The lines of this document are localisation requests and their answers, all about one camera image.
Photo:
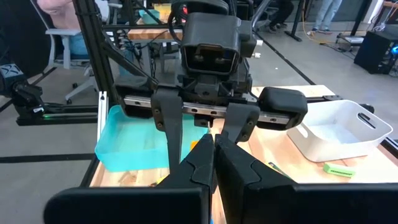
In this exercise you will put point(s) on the black table leg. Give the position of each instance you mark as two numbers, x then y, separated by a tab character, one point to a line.
295	25
360	18

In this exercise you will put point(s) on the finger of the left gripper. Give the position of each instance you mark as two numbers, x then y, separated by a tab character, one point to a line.
169	118
242	121

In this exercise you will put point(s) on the dark equipment stand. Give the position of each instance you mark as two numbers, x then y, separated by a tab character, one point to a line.
28	99

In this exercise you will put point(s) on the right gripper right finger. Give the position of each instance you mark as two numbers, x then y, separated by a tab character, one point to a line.
311	205

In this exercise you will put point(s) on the teal plastic bin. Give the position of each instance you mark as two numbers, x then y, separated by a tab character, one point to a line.
130	146

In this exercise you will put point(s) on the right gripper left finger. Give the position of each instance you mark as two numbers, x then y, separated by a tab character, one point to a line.
140	205

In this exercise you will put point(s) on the grey floor power unit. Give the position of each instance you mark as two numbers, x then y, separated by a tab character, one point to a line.
349	40

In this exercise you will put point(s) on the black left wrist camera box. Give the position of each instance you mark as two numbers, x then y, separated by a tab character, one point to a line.
214	34

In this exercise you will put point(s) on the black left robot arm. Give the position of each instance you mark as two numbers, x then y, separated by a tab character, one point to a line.
202	6

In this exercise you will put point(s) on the green eraser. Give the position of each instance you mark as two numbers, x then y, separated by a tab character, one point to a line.
339	170

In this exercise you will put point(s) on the teal storage bin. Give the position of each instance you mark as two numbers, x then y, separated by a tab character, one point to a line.
149	17

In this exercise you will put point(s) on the person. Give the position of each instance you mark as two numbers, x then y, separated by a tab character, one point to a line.
281	12
326	14
59	14

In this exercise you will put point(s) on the white office chair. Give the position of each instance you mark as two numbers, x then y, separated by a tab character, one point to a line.
66	46

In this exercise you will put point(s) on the wooden work table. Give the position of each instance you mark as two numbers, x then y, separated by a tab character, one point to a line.
146	34

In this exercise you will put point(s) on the white plastic bin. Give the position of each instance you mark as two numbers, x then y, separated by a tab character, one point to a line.
335	133

